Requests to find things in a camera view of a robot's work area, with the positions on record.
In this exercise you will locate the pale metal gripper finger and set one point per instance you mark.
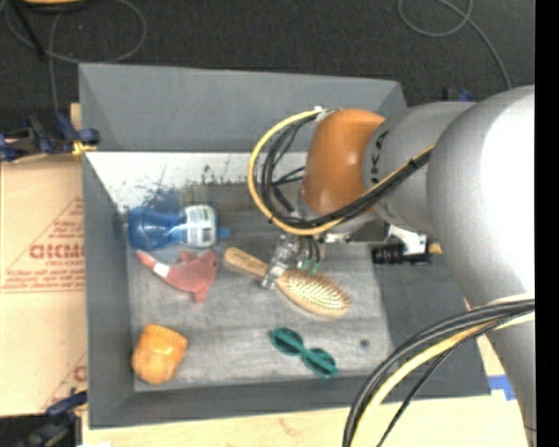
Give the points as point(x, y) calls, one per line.
point(281, 255)
point(269, 279)

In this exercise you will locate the wooden hairbrush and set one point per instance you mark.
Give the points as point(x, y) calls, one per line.
point(314, 293)

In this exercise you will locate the green sunglasses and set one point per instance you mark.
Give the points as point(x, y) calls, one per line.
point(286, 340)

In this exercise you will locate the red toy dolphin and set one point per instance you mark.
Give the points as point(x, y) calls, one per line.
point(193, 275)

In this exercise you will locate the blue spray bottle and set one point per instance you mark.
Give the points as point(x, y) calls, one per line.
point(154, 228)

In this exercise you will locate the grey metal bin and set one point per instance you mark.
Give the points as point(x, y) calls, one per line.
point(242, 110)

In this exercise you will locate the brown cardboard board, red print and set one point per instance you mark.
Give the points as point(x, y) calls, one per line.
point(37, 296)

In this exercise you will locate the black cylinder on white bracket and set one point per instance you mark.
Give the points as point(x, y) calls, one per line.
point(391, 253)

